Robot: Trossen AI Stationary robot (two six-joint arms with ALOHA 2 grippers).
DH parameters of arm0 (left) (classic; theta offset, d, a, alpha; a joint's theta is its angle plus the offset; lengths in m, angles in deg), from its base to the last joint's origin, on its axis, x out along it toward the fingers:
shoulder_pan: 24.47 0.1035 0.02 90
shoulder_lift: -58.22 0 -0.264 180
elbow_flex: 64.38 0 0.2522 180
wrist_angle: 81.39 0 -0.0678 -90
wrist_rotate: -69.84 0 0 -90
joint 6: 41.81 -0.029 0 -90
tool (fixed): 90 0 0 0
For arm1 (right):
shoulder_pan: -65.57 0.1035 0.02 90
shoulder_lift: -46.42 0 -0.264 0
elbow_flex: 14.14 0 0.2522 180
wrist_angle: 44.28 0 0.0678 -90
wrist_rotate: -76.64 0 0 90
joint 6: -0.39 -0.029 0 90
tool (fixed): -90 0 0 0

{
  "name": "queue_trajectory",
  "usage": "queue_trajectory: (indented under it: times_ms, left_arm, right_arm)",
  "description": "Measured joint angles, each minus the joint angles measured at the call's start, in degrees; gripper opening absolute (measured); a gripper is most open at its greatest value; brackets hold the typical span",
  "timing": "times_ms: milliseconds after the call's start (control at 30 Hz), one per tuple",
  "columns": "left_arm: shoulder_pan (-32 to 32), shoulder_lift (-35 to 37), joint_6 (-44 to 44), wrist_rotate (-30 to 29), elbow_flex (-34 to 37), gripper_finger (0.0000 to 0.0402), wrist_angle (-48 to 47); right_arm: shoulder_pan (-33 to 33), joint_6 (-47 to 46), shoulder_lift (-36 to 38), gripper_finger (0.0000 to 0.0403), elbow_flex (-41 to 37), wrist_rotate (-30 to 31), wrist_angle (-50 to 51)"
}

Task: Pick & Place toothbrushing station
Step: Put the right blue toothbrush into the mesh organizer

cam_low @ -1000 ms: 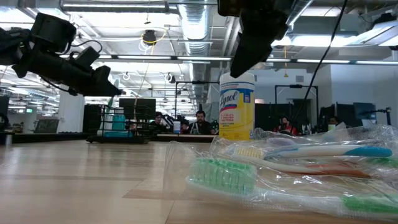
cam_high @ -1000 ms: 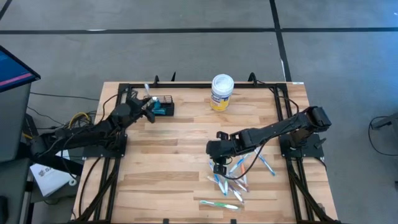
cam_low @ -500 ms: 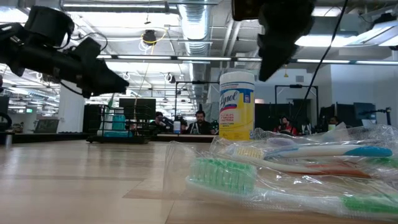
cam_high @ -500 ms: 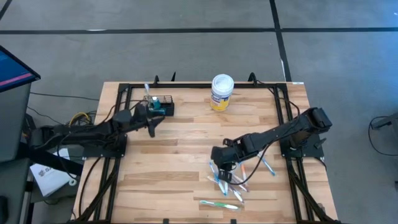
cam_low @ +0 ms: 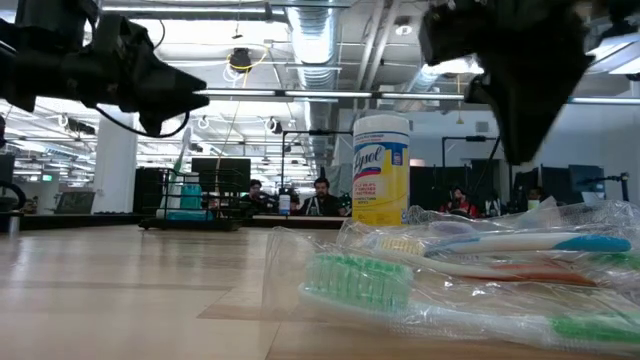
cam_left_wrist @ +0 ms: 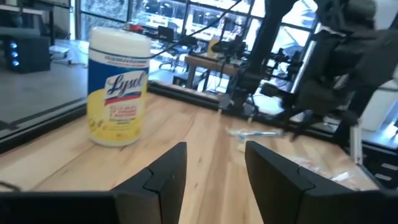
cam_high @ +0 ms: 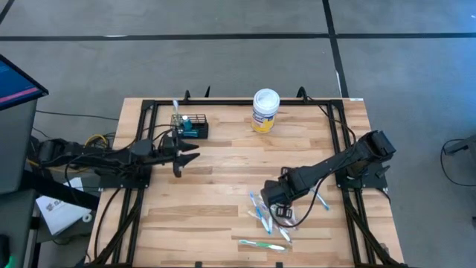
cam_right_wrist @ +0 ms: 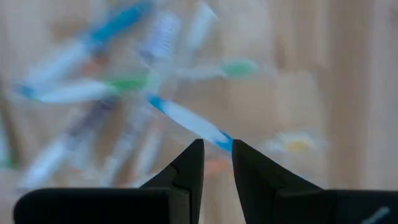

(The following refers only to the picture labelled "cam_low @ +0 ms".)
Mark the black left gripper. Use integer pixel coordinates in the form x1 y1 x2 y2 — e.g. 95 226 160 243
59 52 210 136

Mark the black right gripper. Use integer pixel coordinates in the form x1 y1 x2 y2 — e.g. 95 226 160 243
419 0 596 165

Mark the teal mouthwash bottle white cap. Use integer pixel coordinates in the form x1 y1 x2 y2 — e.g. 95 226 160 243
157 209 215 222
179 172 203 211

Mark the blue toothbrush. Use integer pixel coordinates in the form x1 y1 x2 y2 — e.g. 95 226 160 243
362 232 634 257

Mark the purple toothbrush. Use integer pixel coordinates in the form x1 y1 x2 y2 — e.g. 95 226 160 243
432 219 479 235

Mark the black ceiling-hung device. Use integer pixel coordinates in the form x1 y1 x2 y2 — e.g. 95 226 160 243
228 47 254 75

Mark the dark monitor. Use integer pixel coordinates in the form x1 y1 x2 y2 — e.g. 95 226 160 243
513 166 571 206

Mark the black monitor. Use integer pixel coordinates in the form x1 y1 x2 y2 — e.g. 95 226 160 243
191 157 252 195

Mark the blue-grey monitor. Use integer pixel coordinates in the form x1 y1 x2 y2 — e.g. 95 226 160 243
568 164 606 194

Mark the white square column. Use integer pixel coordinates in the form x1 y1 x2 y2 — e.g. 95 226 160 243
92 112 139 215

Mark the black cabinet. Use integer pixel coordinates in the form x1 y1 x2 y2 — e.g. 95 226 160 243
133 167 166 216

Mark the black boom stand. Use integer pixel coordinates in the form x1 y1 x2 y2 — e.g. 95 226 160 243
579 172 632 204

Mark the long ceiling light strip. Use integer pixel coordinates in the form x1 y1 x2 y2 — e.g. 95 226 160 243
194 88 640 106

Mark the yellow Lysol wipes canister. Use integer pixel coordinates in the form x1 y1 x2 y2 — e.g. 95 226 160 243
351 114 411 227

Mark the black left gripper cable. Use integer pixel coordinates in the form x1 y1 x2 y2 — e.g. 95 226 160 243
93 106 191 140

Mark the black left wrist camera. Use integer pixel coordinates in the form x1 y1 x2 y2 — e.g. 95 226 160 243
94 13 151 61

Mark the black wire caddy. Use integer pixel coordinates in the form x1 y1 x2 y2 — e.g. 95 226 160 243
139 167 244 232

